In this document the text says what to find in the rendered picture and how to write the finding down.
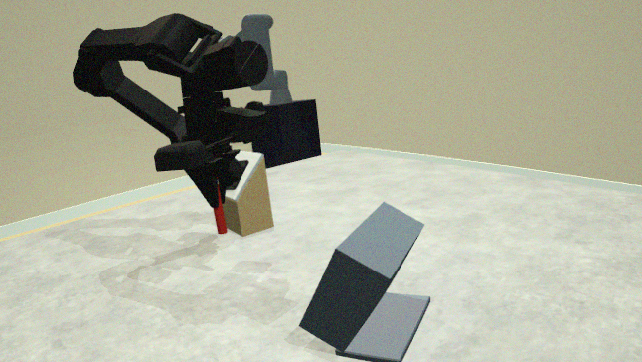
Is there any red peg with white band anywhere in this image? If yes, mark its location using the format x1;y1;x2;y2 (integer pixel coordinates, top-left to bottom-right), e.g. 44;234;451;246
214;179;228;234

